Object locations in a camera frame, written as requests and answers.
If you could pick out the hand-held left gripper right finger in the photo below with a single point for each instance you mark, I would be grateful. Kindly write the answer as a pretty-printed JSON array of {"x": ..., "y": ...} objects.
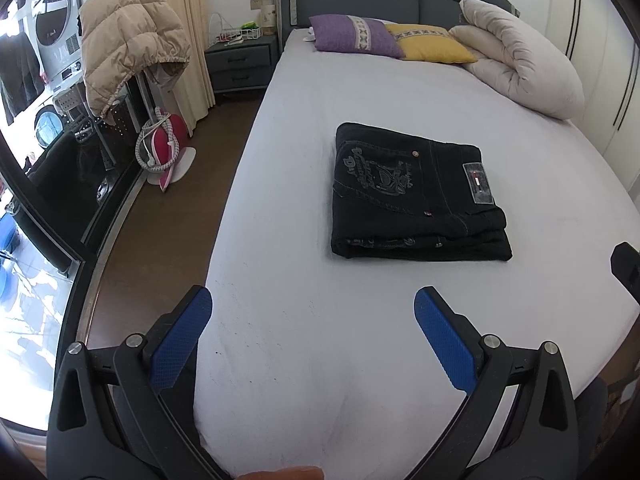
[{"x": 445, "y": 340}]

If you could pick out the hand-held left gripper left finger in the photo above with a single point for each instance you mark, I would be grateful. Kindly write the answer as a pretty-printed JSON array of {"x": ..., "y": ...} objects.
[{"x": 180, "y": 340}]

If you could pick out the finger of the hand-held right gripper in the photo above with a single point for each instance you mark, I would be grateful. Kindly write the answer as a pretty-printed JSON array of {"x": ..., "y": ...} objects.
[{"x": 627, "y": 270}]

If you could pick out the black denim pants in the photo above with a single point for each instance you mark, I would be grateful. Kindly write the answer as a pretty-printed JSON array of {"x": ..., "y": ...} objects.
[{"x": 400, "y": 210}]

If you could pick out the person's left hand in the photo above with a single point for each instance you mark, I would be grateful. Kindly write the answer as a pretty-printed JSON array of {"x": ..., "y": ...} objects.
[{"x": 280, "y": 474}]

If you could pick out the black framed glass door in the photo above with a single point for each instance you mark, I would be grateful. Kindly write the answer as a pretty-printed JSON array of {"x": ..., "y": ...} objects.
[{"x": 75, "y": 175}]

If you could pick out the white wardrobe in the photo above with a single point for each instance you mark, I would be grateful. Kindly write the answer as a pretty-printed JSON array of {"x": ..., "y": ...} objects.
[{"x": 600, "y": 60}]

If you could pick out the white bed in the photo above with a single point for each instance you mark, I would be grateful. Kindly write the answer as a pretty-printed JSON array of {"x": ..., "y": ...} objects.
[{"x": 300, "y": 160}]

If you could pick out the beige rolled duvet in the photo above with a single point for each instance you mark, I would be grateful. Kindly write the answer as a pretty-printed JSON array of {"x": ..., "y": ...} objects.
[{"x": 520, "y": 65}]

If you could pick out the grey washing machine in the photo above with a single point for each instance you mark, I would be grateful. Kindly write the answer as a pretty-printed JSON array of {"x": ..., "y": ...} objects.
[{"x": 47, "y": 122}]

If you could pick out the grey nightstand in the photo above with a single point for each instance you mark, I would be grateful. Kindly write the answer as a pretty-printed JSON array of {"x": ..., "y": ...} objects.
[{"x": 240, "y": 67}]

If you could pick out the yellow pillow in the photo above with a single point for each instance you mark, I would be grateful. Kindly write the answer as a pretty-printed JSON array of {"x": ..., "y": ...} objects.
[{"x": 435, "y": 47}]

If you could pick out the beige puffer jacket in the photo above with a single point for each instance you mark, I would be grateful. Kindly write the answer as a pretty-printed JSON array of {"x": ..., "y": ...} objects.
[{"x": 125, "y": 35}]

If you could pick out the black hanging garment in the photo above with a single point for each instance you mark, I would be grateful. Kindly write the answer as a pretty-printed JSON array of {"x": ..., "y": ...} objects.
[{"x": 20, "y": 70}]

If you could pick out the purple pillow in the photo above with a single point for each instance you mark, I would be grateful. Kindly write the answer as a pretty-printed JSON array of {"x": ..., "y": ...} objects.
[{"x": 345, "y": 35}]

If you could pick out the grey dryer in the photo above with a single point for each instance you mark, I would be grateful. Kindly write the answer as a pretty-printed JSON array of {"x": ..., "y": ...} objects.
[{"x": 55, "y": 5}]

